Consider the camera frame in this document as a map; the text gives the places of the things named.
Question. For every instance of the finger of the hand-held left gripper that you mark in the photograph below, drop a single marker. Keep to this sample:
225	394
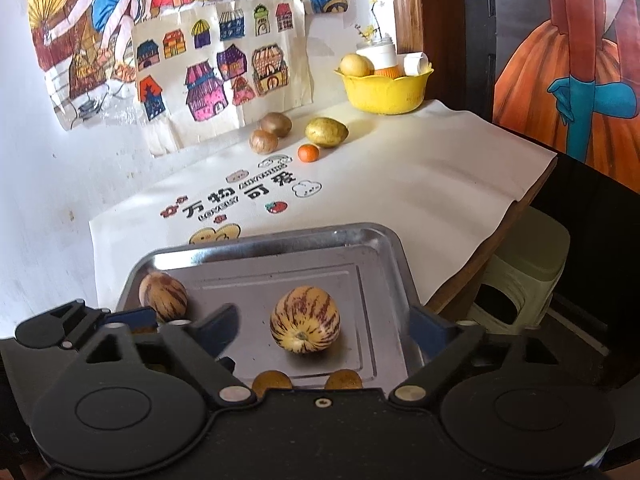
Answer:
135	319
227	364

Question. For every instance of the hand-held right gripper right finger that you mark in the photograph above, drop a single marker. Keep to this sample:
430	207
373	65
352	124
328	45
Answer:
431	330

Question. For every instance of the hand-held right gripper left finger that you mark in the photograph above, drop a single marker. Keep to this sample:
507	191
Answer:
220	330

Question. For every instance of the striped round melon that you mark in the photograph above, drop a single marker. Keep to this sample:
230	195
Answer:
160	292
305	317

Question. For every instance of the small orange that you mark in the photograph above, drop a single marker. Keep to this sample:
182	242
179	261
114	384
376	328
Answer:
308	153
272	381

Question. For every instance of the small brown round fruit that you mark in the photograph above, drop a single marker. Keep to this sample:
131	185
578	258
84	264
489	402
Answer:
344	380

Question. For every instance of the metal tray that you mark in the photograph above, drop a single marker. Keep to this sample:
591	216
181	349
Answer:
310	255

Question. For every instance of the pale green plastic stool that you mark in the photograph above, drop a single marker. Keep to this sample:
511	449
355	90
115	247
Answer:
530	260

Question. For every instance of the white printed tablecloth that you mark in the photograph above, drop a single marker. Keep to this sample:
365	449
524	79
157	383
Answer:
425	170

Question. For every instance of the brown oval kiwi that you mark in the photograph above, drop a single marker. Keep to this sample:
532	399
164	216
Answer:
276	125

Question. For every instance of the small yellow mango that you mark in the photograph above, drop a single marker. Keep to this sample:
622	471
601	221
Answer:
327	132

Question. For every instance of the yellow plastic bowl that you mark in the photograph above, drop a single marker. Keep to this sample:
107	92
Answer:
382	92

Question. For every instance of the drawing of colourful houses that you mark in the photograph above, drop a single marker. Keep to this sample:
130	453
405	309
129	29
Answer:
225	75

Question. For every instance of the small white bottle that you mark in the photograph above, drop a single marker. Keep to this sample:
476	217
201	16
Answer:
416	62

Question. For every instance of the yellow pear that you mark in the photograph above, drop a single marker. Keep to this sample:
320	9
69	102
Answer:
356	65

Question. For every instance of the white bottle with orange band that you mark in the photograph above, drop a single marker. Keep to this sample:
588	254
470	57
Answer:
382	57

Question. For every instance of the drawing of child with fan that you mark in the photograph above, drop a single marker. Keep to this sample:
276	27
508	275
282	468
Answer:
100	20

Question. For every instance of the dark poster of orange dress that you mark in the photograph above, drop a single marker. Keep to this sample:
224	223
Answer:
570	60

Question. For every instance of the yellow flower sprig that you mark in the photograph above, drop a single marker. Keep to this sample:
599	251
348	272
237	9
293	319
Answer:
372	25

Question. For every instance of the wooden frame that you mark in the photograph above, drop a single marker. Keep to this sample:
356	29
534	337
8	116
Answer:
405	5

